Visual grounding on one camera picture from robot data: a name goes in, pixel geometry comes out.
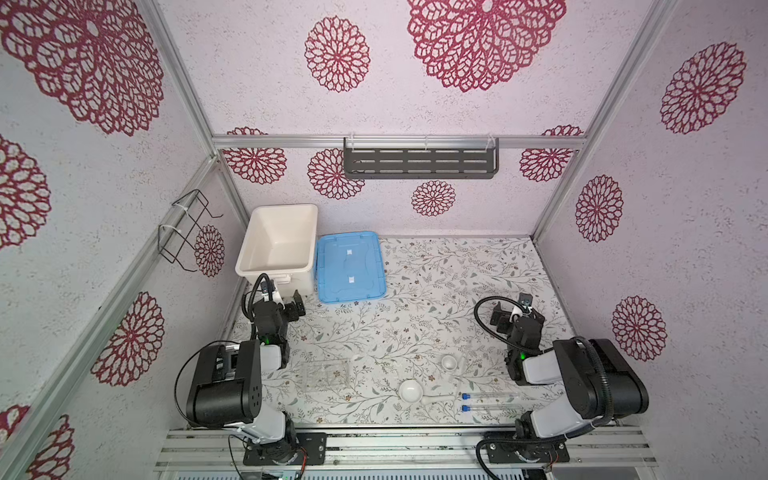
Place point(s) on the dark metal wall shelf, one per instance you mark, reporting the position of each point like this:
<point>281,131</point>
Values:
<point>424,163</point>

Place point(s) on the blue plastic lid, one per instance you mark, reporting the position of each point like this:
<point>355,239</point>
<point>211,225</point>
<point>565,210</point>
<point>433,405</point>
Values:
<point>349,268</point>

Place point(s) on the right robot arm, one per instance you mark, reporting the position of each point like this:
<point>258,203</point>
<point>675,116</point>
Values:
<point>599,384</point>

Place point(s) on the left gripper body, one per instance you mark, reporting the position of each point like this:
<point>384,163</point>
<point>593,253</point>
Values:
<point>288,308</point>

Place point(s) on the white plastic bin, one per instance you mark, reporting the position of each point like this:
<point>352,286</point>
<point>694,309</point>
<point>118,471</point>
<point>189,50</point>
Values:
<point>280,241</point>

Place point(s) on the clear test tube rack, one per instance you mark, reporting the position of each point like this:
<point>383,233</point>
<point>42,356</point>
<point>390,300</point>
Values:
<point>322,375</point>

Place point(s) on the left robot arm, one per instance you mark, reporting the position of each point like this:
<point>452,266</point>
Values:
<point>227,393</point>

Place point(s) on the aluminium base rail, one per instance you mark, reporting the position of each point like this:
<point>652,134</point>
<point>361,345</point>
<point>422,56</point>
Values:
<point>370,452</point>

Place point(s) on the black wire wall rack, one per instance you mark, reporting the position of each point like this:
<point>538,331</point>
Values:
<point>192,243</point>

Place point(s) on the blue-capped test tube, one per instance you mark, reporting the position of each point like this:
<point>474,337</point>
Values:
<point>487,407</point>
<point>484,395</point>

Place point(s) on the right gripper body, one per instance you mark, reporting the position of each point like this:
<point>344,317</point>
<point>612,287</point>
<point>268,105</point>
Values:
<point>507,318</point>

